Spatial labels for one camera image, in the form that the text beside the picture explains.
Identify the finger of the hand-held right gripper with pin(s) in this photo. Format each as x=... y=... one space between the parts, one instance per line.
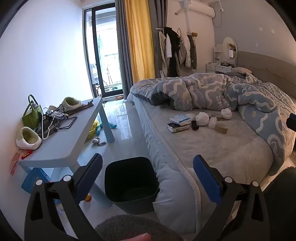
x=291 y=121

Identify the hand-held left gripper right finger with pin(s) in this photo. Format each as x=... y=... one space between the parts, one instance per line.
x=207 y=179

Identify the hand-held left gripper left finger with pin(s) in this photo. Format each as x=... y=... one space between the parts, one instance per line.
x=90 y=178

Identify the dark green trash bin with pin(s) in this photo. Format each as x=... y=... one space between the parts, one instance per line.
x=131 y=176

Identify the small black container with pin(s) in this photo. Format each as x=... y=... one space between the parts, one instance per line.
x=195 y=125

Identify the large white tissue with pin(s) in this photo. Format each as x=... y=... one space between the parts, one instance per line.
x=202 y=118

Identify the person's left hand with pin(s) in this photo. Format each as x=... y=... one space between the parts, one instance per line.
x=143 y=237

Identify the grey bed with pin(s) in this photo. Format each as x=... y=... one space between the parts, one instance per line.
x=208 y=148

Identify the light blue table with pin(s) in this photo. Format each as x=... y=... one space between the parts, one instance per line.
x=69 y=139

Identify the yellow plastic bag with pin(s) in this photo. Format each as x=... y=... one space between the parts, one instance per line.
x=93 y=131

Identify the brown cardboard tape roll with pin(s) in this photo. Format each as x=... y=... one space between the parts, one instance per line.
x=222 y=128

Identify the blue printed bag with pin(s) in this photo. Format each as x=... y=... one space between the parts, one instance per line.
x=34 y=180

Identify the fluffy white wad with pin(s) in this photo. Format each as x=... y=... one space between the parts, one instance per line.
x=212 y=122

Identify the teal toy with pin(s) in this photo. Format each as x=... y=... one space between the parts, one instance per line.
x=112 y=125

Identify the black and white box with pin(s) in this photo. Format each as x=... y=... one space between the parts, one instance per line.
x=178 y=128

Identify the grey headboard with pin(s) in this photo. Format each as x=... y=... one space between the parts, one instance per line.
x=266 y=67

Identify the white clothes hanger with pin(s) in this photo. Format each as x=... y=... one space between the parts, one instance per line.
x=45 y=135

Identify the small white crumpled tissue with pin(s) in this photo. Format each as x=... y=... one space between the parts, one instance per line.
x=226 y=113

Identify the blue white tissue pack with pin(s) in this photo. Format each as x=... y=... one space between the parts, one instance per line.
x=180 y=118

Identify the dark pile of items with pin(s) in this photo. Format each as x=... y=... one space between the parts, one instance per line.
x=49 y=124

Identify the red packets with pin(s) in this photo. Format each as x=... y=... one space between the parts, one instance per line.
x=25 y=154

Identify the brown wooden sticks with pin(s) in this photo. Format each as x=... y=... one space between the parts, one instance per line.
x=81 y=108

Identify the light pillow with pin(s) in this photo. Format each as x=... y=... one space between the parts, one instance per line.
x=241 y=70

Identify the small printed packet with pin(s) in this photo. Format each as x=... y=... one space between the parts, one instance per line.
x=55 y=115

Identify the dark grey pillow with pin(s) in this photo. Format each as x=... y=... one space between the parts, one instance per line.
x=234 y=75

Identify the green plush slipper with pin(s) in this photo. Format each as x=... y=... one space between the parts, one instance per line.
x=27 y=139
x=70 y=104

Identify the orange floor item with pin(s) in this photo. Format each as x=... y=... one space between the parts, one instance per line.
x=118 y=98

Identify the green handbag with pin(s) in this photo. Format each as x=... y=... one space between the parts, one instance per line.
x=31 y=117

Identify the blue patterned fleece blanket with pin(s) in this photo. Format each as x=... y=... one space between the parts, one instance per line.
x=203 y=90

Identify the white dresser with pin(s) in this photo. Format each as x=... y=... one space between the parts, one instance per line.
x=219 y=68

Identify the table lamp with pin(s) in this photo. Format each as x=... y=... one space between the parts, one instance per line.
x=232 y=53

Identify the round mirror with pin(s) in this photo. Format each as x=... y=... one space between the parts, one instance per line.
x=227 y=42

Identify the grey curtain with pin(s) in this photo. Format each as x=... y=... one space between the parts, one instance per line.
x=157 y=16
x=123 y=58

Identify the glass balcony door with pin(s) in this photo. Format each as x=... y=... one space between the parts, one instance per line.
x=89 y=46

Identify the clothes rack with clothes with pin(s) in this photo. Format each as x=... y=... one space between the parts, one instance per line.
x=173 y=51

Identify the white air conditioner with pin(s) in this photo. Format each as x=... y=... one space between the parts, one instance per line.
x=201 y=10

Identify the yellow curtain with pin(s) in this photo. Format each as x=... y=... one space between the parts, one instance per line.
x=138 y=41

